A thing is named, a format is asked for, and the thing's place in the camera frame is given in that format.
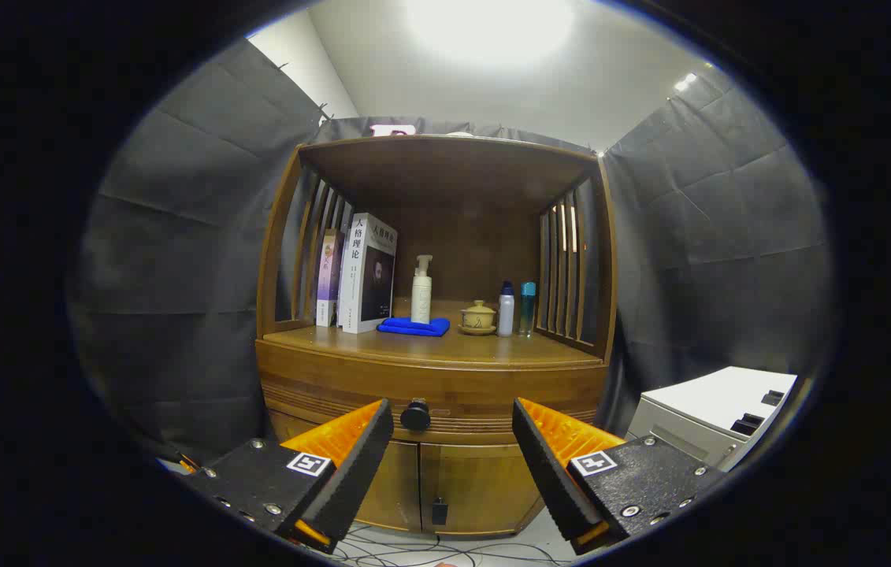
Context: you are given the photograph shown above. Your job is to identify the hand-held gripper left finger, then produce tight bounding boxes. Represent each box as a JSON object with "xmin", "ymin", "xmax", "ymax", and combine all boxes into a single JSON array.
[{"xmin": 177, "ymin": 398, "xmax": 395, "ymax": 554}]

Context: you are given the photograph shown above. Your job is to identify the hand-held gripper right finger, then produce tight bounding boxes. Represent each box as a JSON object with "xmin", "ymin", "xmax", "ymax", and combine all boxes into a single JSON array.
[{"xmin": 511, "ymin": 397, "xmax": 730, "ymax": 556}]

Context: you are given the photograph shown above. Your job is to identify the wooden drawer with black knob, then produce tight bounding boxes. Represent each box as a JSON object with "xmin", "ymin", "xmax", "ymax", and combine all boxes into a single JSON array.
[{"xmin": 255, "ymin": 339, "xmax": 610, "ymax": 447}]

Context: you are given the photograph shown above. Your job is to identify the wooden countertop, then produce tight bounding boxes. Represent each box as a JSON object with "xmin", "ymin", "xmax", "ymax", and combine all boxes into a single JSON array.
[{"xmin": 262, "ymin": 298, "xmax": 603, "ymax": 369}]

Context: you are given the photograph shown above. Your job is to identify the wooden cabinet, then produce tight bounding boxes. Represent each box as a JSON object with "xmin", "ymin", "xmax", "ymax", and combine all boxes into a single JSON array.
[{"xmin": 256, "ymin": 134, "xmax": 619, "ymax": 536}]

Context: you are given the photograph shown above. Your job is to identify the blue folded cloth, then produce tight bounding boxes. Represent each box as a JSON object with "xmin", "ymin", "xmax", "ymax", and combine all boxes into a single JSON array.
[{"xmin": 377, "ymin": 317, "xmax": 451, "ymax": 338}]

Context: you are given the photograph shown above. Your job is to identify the white bottle with blue cap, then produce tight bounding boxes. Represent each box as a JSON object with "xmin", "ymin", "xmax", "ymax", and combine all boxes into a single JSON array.
[{"xmin": 497, "ymin": 281, "xmax": 515, "ymax": 338}]

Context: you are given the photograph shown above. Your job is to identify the yellow lidded teacup with saucer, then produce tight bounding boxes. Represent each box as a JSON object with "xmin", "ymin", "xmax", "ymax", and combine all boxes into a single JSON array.
[{"xmin": 458, "ymin": 299, "xmax": 498, "ymax": 336}]

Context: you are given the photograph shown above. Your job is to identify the white pump bottle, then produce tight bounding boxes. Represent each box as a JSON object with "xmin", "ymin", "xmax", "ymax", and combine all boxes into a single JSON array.
[{"xmin": 410, "ymin": 254, "xmax": 434, "ymax": 325}]

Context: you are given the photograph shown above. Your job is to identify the white book with portrait cover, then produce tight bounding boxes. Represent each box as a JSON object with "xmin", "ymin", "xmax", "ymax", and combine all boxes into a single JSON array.
[{"xmin": 337, "ymin": 213, "xmax": 399, "ymax": 335}]

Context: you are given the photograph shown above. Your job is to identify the purple book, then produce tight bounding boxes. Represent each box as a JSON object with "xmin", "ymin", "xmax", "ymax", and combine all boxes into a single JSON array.
[{"xmin": 315, "ymin": 228, "xmax": 345, "ymax": 328}]

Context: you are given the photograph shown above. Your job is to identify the tangle of black cables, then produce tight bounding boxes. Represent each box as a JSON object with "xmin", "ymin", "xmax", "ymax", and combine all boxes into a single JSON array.
[{"xmin": 331, "ymin": 524, "xmax": 572, "ymax": 567}]

